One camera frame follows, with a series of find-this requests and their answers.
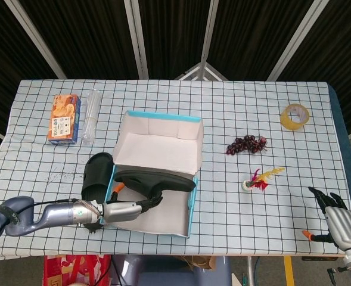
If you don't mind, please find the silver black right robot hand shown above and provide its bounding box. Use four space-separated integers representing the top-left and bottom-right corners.
302 186 351 250

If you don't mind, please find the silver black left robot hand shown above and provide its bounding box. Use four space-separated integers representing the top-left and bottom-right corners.
102 183 164 223

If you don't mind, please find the black rubber slipper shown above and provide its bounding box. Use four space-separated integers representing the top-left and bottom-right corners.
114 169 197 204
81 151 114 206

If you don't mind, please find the light blue cardboard shoe box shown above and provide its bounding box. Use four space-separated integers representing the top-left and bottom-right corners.
103 110 205 239

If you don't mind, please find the red patterned bag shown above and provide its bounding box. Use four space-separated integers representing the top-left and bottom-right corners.
44 254 112 286

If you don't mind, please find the grid-patterned light blue tablecloth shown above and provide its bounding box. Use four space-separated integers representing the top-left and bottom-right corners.
0 79 351 263

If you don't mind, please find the orange blue biscuit box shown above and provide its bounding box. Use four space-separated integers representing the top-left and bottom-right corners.
46 94 82 146

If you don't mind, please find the grey blue robot torso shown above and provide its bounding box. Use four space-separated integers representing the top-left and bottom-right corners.
112 255 232 286

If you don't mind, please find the brown paper bag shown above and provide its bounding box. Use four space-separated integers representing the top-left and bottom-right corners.
179 255 218 271

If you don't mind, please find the clear plastic straw bundle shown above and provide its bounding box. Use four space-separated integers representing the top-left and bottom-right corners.
81 88 101 146

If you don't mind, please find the colourful feather shuttlecock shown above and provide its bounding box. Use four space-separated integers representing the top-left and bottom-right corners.
242 166 285 193

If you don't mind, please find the metal table leg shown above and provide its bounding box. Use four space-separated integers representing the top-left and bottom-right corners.
246 256 255 286

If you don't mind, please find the yellow packing tape roll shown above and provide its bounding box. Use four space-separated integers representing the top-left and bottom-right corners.
279 103 310 131

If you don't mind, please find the dark purple grape bunch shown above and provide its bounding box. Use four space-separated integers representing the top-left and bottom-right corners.
225 134 268 156

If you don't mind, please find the dark pleated curtain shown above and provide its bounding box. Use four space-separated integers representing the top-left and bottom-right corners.
0 0 351 144

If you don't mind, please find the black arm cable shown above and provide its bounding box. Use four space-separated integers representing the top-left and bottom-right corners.
0 198 79 263

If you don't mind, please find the white triangular frame foot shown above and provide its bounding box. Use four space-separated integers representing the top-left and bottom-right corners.
174 61 229 81

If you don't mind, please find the white metal frame post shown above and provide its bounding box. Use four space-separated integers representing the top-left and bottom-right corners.
4 0 68 80
266 0 330 81
123 0 150 80
198 0 220 65

